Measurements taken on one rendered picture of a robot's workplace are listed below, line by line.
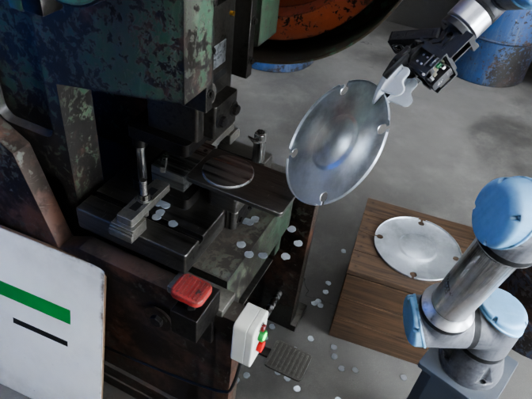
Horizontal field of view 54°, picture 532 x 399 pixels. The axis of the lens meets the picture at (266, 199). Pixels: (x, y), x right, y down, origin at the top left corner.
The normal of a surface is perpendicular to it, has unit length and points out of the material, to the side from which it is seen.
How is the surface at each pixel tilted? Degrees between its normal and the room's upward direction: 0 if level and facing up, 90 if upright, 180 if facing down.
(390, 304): 90
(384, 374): 0
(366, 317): 90
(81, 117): 90
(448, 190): 0
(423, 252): 0
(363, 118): 56
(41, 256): 78
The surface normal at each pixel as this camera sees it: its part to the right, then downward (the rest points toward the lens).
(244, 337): -0.44, 0.55
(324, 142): -0.75, -0.36
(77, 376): -0.34, 0.41
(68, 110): 0.90, 0.35
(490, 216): -0.97, -0.13
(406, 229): 0.10, -0.76
